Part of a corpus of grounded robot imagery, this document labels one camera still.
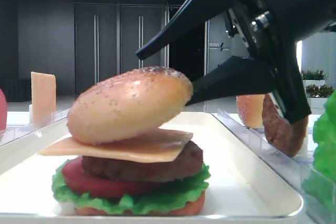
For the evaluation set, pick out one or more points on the grey patty pusher block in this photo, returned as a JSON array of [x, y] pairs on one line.
[[305, 155]]

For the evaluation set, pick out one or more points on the dark double doors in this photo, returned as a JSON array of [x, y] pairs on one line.
[[107, 38]]

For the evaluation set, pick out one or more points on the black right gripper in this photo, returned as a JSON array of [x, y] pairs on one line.
[[271, 29]]

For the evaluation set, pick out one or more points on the clear acrylic rack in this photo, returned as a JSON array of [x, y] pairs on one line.
[[287, 168], [15, 131]]

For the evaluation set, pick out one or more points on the cheese slice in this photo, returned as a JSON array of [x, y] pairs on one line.
[[158, 146], [43, 98]]

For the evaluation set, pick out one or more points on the red tomato slice in rack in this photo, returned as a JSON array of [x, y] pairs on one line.
[[3, 111]]

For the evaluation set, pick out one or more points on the cheese slice in rack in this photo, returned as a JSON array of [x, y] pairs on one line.
[[43, 98]]

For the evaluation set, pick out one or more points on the grey cheese pusher block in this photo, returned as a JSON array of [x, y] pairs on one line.
[[30, 113]]

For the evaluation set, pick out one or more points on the clear right acrylic rack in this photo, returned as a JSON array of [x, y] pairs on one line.
[[287, 168]]

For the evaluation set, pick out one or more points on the clear left acrylic rack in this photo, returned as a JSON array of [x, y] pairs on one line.
[[15, 131]]

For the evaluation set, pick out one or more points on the brown patty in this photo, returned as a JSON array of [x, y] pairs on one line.
[[286, 137], [188, 163]]

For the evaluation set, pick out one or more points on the metal tray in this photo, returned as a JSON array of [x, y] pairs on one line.
[[242, 187]]

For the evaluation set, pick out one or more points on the brown patty in rack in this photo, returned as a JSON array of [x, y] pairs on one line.
[[286, 137]]

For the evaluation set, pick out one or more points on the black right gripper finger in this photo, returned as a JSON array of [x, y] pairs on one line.
[[191, 14]]

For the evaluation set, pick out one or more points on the potted red plants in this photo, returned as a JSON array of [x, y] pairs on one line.
[[317, 91]]

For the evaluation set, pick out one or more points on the green lettuce in rack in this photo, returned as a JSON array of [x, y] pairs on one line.
[[324, 150]]

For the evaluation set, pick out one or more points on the green lettuce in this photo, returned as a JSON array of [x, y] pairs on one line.
[[324, 150], [179, 198]]

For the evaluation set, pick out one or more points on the sesame top bun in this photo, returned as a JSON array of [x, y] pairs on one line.
[[129, 104]]

